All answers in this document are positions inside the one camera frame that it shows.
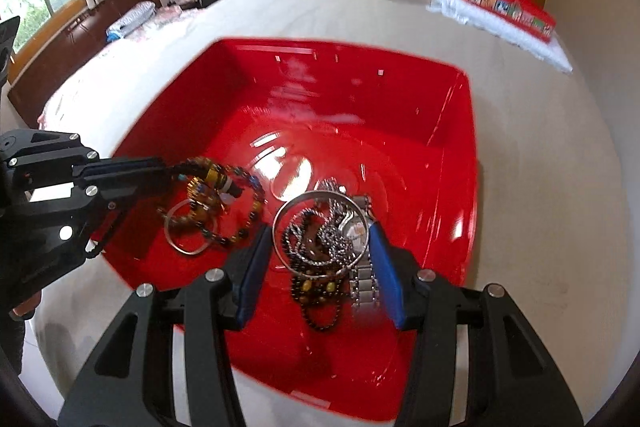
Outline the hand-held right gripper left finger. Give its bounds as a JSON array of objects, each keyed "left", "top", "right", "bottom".
[{"left": 57, "top": 222, "right": 273, "bottom": 427}]

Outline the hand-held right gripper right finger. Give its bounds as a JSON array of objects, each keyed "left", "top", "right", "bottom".
[{"left": 369, "top": 223, "right": 585, "bottom": 427}]

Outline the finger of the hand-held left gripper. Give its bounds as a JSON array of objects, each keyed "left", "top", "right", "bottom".
[
  {"left": 75, "top": 181, "right": 171, "bottom": 260},
  {"left": 75, "top": 156, "right": 176, "bottom": 188}
]

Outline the silver wristwatch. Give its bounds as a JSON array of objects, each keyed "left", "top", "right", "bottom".
[{"left": 342, "top": 194, "right": 384, "bottom": 314}]

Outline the silver bangle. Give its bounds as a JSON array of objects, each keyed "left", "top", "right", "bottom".
[{"left": 164, "top": 199, "right": 219, "bottom": 256}]

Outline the silver chain with brown pendant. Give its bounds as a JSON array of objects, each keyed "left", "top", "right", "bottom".
[{"left": 282, "top": 179, "right": 362, "bottom": 333}]

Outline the thin silver metal ring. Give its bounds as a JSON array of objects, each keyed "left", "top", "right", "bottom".
[{"left": 271, "top": 189, "right": 357, "bottom": 280}]

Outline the colourful beaded bracelet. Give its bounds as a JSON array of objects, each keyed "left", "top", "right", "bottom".
[{"left": 155, "top": 162, "right": 268, "bottom": 251}]

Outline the gold pendant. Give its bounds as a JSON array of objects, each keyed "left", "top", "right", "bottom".
[{"left": 186, "top": 177, "right": 214, "bottom": 221}]

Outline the brown cord with gold charm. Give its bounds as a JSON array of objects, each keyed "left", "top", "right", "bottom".
[{"left": 167, "top": 157, "right": 244, "bottom": 208}]

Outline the red tin box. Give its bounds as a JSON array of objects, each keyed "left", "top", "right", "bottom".
[{"left": 100, "top": 38, "right": 480, "bottom": 424}]

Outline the person's left hand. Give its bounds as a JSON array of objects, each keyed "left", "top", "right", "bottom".
[{"left": 8, "top": 291, "right": 44, "bottom": 323}]

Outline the brown bed headboard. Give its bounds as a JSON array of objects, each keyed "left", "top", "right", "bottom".
[{"left": 7, "top": 0, "right": 164, "bottom": 128}]

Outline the patterned pillow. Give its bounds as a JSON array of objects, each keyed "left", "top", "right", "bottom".
[{"left": 106, "top": 1, "right": 157, "bottom": 42}]

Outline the floral bedspread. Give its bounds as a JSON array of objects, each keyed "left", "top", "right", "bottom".
[{"left": 37, "top": 3, "right": 213, "bottom": 130}]

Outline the white folded cloth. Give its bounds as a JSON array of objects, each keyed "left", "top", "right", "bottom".
[{"left": 426, "top": 0, "right": 574, "bottom": 76}]

